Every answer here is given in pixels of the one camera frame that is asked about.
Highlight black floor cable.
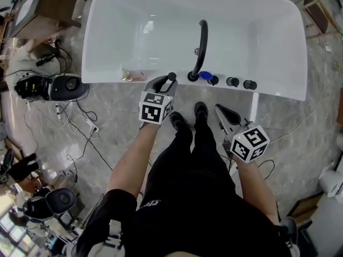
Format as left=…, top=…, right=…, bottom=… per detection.
left=65, top=100, right=113, bottom=171

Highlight person's left forearm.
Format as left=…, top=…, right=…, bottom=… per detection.
left=106, top=122, right=159, bottom=198

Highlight person's black shoe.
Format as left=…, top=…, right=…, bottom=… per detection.
left=169, top=111, right=188, bottom=131
left=194, top=102, right=209, bottom=123

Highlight white ceramic fixture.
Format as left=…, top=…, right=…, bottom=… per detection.
left=318, top=167, right=343, bottom=198

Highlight white striped harness strap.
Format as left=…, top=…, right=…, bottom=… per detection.
left=106, top=218, right=124, bottom=251

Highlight pink bottle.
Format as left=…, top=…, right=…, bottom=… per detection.
left=120, top=69, right=145, bottom=82

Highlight person's right black shoe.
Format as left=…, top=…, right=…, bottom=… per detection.
left=194, top=102, right=209, bottom=123

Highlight small wooden frame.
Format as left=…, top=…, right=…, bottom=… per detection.
left=301, top=0, right=341, bottom=39

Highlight white bathtub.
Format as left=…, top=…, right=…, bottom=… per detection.
left=81, top=0, right=308, bottom=101

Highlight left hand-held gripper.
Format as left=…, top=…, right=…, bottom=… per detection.
left=138, top=75, right=178, bottom=125

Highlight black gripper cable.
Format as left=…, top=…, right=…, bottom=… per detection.
left=219, top=154, right=236, bottom=171

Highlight person's left black shoe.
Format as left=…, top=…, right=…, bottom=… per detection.
left=169, top=111, right=188, bottom=131

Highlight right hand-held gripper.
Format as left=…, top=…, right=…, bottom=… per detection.
left=215, top=104, right=270, bottom=162

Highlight person's right forearm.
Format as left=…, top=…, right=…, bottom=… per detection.
left=233, top=156, right=278, bottom=227

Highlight person's black clothes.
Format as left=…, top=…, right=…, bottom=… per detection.
left=76, top=116, right=293, bottom=257

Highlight white power strip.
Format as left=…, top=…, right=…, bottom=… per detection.
left=85, top=119, right=100, bottom=133
left=55, top=103, right=66, bottom=120

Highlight black curved faucet spout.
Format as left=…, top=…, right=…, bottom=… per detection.
left=187, top=19, right=208, bottom=82

